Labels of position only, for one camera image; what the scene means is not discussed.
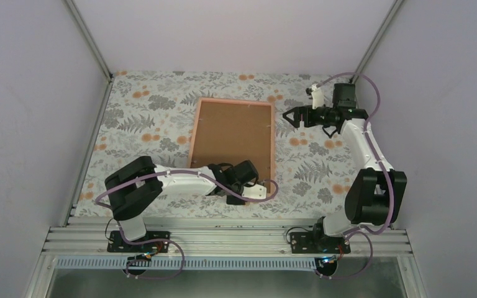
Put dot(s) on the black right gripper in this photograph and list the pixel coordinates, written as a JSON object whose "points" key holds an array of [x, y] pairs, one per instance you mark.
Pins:
{"points": [[299, 111]]}

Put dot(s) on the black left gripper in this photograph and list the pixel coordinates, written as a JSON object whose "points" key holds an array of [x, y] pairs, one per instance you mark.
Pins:
{"points": [[235, 202]]}

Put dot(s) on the pink wooden picture frame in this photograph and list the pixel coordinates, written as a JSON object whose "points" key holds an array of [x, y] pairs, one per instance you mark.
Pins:
{"points": [[273, 144]]}

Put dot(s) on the brown cardboard backing board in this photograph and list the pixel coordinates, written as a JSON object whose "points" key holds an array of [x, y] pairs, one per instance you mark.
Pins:
{"points": [[234, 135]]}

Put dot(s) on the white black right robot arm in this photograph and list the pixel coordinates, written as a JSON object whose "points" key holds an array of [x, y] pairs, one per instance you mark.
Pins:
{"points": [[375, 196]]}

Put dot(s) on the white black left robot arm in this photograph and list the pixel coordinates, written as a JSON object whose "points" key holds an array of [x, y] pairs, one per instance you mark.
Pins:
{"points": [[135, 186]]}

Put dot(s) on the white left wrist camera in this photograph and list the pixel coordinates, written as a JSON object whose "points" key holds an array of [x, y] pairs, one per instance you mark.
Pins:
{"points": [[254, 193]]}

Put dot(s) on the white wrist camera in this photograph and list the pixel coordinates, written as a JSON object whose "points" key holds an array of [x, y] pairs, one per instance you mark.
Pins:
{"points": [[316, 94], [254, 193]]}

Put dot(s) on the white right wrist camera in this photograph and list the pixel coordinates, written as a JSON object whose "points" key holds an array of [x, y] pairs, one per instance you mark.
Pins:
{"points": [[316, 94]]}

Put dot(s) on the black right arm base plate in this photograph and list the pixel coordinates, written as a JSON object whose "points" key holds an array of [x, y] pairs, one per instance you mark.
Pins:
{"points": [[308, 243]]}

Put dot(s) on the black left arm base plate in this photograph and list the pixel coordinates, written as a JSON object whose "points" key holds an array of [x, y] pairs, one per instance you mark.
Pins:
{"points": [[118, 245]]}

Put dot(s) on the aluminium enclosure corner post right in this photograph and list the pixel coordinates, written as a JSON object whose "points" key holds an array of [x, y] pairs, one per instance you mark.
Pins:
{"points": [[379, 35]]}

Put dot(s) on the aluminium enclosure corner post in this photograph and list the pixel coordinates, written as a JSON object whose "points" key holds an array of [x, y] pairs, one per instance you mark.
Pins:
{"points": [[379, 35], [89, 39]]}

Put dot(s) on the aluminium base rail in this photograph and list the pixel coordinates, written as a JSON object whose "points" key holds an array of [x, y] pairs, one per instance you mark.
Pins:
{"points": [[220, 241]]}

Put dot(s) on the perforated grey cable tray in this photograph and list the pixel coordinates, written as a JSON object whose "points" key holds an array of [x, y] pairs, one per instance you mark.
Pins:
{"points": [[190, 263]]}

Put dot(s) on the aluminium enclosure corner post left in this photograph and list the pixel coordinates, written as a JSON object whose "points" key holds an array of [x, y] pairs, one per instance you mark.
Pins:
{"points": [[89, 39]]}

